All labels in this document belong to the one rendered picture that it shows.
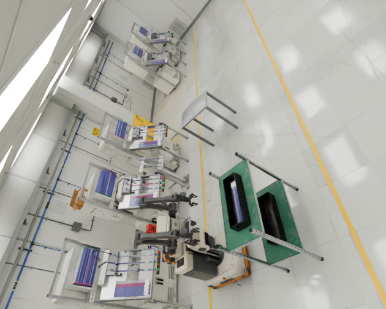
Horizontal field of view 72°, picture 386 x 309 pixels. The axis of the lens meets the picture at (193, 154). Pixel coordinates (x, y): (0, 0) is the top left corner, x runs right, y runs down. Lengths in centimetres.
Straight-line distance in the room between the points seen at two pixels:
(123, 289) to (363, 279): 293
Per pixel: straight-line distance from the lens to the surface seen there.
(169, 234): 273
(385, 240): 302
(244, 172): 284
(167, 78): 875
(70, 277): 441
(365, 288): 302
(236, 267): 353
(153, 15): 1126
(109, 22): 1164
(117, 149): 583
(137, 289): 419
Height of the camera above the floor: 277
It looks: 28 degrees down
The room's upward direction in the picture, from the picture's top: 62 degrees counter-clockwise
